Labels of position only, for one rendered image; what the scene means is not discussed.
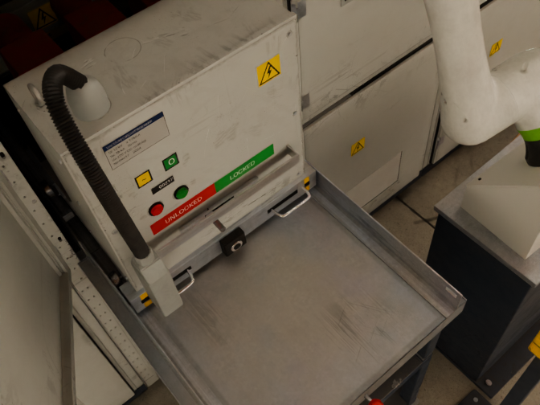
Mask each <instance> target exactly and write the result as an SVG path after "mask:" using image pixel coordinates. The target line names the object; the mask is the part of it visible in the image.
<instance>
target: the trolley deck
mask: <svg viewBox="0 0 540 405"><path fill-rule="evenodd" d="M245 237H246V241H247V242H246V243H245V244H244V245H243V246H242V247H241V248H240V249H239V250H237V251H235V252H233V253H232V254H230V255H229V256H225V255H224V253H223V252H222V253H221V254H219V255H218V256H216V257H215V258H214V259H213V260H211V261H210V262H208V263H207V264H205V265H204V266H203V267H201V268H200V269H199V270H198V271H196V272H194V273H193V276H194V283H193V284H192V285H191V286H190V287H189V288H188V289H187V290H185V291H184V292H182V293H181V294H180V297H181V298H182V302H183V305H182V306H180V307H179V308H178V309H176V310H175V311H173V312H172V313H171V314H170V315H168V316H167V317H165V316H163V314H162V313H161V312H160V310H159V309H158V307H157V306H156V305H155V304H154V303H152V304H150V305H149V306H147V308H148V309H149V311H150V312H151V313H152V314H153V315H154V316H155V318H156V319H157V321H158V322H159V323H160V324H161V326H162V327H163V329H164V330H165V331H166V332H167V333H168V334H169V336H170V337H171V339H172V340H173V341H174V343H175V344H176V345H177V347H178V348H179V349H180V350H181V351H182V353H183V354H184V355H185V357H186V358H187V360H188V361H189V362H190V364H191V365H192V366H193V367H194V368H195V370H196V371H197V372H198V374H199V375H200V376H201V378H202V379H203V380H204V382H205V383H206V384H207V385H208V386H209V388H210V389H211V390H212V392H213V393H214V394H215V396H216V397H217V399H218V400H219V401H220V402H221V404H222V405H359V404H360V403H361V402H362V401H363V400H365V398H364V396H365V395H366V394H368V395H370V394H371V393H373V392H374V391H375V390H376V389H377V388H378V387H379V386H381V385H382V384H383V383H384V382H385V381H386V380H387V379H388V378H389V377H391V376H392V375H393V373H394V372H396V371H397V370H398V369H399V368H400V367H401V366H402V365H403V364H404V363H405V362H407V361H408V360H409V359H410V358H411V357H412V356H413V355H415V354H416V353H417V352H418V351H419V350H420V349H421V348H423V347H424V346H425V345H426V344H427V343H428V342H429V341H430V340H432V339H433V338H434V337H435V336H436V335H437V334H438V333H439V332H440V331H441V330H442V329H443V328H444V327H445V326H446V325H448V324H449V323H450V322H451V321H452V320H453V319H454V318H455V317H457V316H458V315H459V314H460V313H461V312H462V311H463V309H464V306H465V303H466V301H467V299H466V298H464V297H463V296H462V298H461V300H460V303H459V306H458V307H459V308H458V309H457V310H456V311H455V312H454V313H453V314H451V315H450V316H449V317H448V318H447V319H446V318H445V317H444V316H443V315H442V314H441V313H439V312H438V311H437V310H436V309H435V308H434V307H433V306H431V305H430V304H429V303H428V302H427V301H426V300H425V299H423V298H422V297H421V296H420V295H419V294H418V293H417V292H416V291H415V290H414V289H413V288H412V287H411V286H410V285H409V284H407V283H406V282H405V281H404V280H403V279H402V278H401V277H400V276H398V275H397V274H396V273H395V272H394V271H393V270H392V269H390V268H389V267H388V266H387V265H386V264H385V263H384V262H382V261H381V260H380V259H379V258H378V257H377V256H376V255H375V254H374V253H373V252H372V251H371V250H370V249H369V248H368V247H366V246H365V245H364V244H363V243H362V242H361V241H360V240H359V239H357V238H356V237H355V236H354V235H353V234H352V233H351V232H349V231H348V230H347V229H346V228H345V227H344V226H343V225H341V224H340V223H339V222H338V221H337V220H336V219H335V218H334V217H333V216H332V215H331V214H330V213H329V212H328V211H327V210H325V209H324V208H323V207H322V206H321V205H320V204H319V203H318V202H316V201H315V200H314V199H313V198H312V197H311V199H310V200H309V201H307V202H306V203H305V204H303V205H302V206H301V207H299V208H298V209H296V210H295V211H294V212H293V213H291V214H290V215H288V216H286V217H284V218H281V217H279V216H277V215H273V216H272V217H271V218H270V219H268V220H267V221H265V222H264V223H262V224H261V225H259V226H258V227H257V228H256V229H254V230H253V231H251V232H250V233H248V234H247V235H245ZM78 265H79V266H80V268H81V269H82V271H83V272H84V274H85V275H86V277H87V278H88V279H89V280H90V282H91V283H92V285H93V286H94V288H95V289H96V291H97V292H98V293H99V294H100V296H101V297H102V298H103V300H104V301H105V303H106V304H107V306H108V307H109V308H110V309H111V310H112V312H113V314H114V315H115V316H116V318H117V320H118V321H119V322H120V323H121V324H122V326H123V327H124V329H125V330H126V332H127V333H128V334H129V336H130V337H131V338H132V339H133V341H134V342H135V344H136V345H137V347H138V348H139V350H140V351H141V352H142V353H143V355H144V356H145V358H146V359H147V360H148V362H149V364H150V365H151V366H152V367H153V368H154V370H155V371H156V373H157V374H158V376H159V377H160V378H161V380H162V381H163V382H164V383H165V385H166V386H167V388H168V389H169V391H170V392H171V394H172V395H173V396H174V397H175V399H176V400H177V401H178V403H179V404H180V405H197V404H196V402H195V401H194V400H193V399H192V397H191V396H190V394H189V393H188V392H187V390H186V389H185V387H184V386H183V385H182V384H181V383H180V381H179V380H178V378H177V377H176V376H175V374H174V373H173V371H172V370H171V369H170V368H169V367H168V365H167V364H166V362H165V361H164V359H163V358H162V356H161V355H160V354H159V353H158V352H157V350H156V349H155V348H154V346H153V345H152V343H151V342H150V341H149V339H148V338H147V337H146V336H145V334H144V333H143V332H142V330H141V329H140V327H139V326H138V325H137V323H136V322H135V321H134V319H133V318H132V317H131V315H130V314H129V312H128V311H127V310H126V308H125V307H124V306H123V304H122V303H121V302H120V301H119V299H118V298H117V296H116V295H115V294H114V292H113V291H112V290H111V288H110V287H109V286H108V285H107V283H106V282H105V280H104V279H103V277H102V276H101V275H100V273H99V272H98V271H97V270H96V268H95V267H94V266H93V264H92V263H91V261H90V260H89V259H88V258H87V259H86V260H84V261H83V262H81V263H80V264H79V263H78Z"/></svg>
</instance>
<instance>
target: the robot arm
mask: <svg viewBox="0 0 540 405"><path fill-rule="evenodd" d="M423 1H424V5H425V8H426V11H427V17H428V21H429V24H430V28H431V33H432V40H433V44H434V49H435V54H436V64H437V71H438V78H439V87H440V123H441V126H442V128H443V130H444V132H445V133H446V135H447V136H448V137H449V138H450V139H452V140H453V141H454V142H456V143H459V144H462V145H478V144H480V143H482V142H484V141H487V140H488V139H490V138H491V137H493V136H494V135H496V134H498V133H499V132H501V131H502V130H504V129H506V128H508V127H509V126H511V125H512V124H514V125H515V127H516V129H517V131H518V132H519V133H520V134H521V135H522V137H523V140H524V142H525V145H526V155H525V160H526V162H527V164H528V165H529V166H534V167H540V47H537V48H532V49H529V50H526V51H522V52H519V53H517V54H516V55H513V56H511V57H510V58H508V59H507V60H505V61H504V62H502V63H500V64H499V65H497V66H496V67H495V68H493V69H491V70H489V64H488V60H487V55H486V51H485V42H484V37H483V31H482V25H481V12H480V3H479V0H423Z"/></svg>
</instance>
